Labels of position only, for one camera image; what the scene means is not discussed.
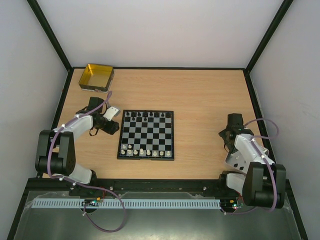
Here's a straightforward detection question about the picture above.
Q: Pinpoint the black and white chessboard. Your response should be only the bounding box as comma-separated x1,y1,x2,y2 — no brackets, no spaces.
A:
117,109,175,161

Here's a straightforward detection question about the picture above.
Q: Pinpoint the yellow square metal tin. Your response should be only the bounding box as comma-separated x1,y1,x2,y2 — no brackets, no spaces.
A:
78,63,115,93

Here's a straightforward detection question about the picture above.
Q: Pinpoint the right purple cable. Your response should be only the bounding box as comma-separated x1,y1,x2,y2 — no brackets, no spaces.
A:
223,118,280,216

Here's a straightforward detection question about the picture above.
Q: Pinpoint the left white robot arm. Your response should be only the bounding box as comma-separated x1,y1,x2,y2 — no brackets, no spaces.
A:
35,97,121,185

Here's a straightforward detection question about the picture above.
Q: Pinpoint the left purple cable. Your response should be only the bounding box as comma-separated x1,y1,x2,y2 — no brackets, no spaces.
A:
46,91,127,232

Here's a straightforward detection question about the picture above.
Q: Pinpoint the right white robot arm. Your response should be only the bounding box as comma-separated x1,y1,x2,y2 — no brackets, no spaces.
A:
218,113,287,211

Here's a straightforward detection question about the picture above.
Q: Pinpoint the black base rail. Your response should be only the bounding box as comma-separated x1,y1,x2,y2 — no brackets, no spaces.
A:
68,177,248,197

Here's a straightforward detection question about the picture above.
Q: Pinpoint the grey tray of chess pieces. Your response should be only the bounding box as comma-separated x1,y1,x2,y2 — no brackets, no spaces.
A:
225,149,266,174

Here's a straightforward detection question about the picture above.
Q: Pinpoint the light blue slotted cable duct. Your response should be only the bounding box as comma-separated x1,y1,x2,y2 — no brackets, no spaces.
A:
31,198,221,210

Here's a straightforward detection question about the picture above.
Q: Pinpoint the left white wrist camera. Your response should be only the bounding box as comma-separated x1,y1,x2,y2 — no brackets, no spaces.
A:
103,106,121,122

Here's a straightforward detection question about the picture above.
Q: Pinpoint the purple cable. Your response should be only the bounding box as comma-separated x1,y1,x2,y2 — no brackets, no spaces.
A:
223,118,280,216
46,91,127,232

